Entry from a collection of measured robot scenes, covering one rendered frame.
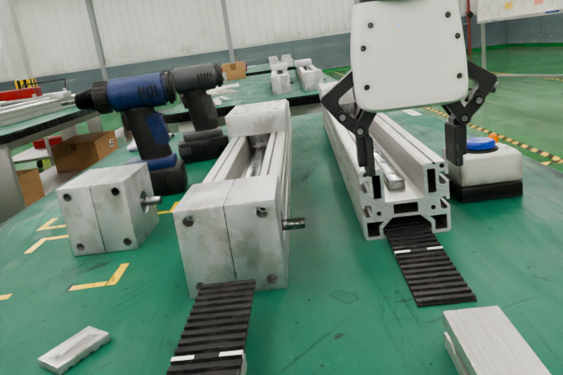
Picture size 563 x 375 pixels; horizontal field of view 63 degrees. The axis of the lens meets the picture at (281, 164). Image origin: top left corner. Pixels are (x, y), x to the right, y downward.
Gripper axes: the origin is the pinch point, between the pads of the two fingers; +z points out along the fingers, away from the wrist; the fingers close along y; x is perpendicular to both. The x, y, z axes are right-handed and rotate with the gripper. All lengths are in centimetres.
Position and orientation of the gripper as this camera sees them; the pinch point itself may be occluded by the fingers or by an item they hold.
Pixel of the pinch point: (410, 156)
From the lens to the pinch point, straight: 47.4
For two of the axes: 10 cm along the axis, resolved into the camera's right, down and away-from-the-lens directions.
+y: 9.9, -1.2, -0.6
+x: 0.3, -2.5, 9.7
